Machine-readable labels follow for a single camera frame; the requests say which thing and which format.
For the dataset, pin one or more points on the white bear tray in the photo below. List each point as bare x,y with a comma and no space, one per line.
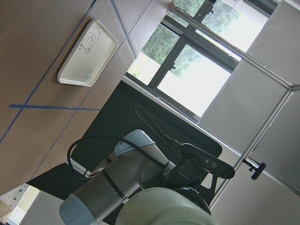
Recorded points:
89,56

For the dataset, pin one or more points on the black clamp on frame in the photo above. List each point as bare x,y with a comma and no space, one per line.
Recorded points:
257,170

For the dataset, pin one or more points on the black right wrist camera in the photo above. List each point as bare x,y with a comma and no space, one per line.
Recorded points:
207,161

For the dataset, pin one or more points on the pale green cup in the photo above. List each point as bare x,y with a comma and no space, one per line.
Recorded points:
162,206

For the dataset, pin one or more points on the window frame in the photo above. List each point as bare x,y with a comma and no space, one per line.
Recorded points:
185,68

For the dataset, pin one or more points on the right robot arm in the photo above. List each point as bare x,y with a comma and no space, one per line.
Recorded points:
102,194

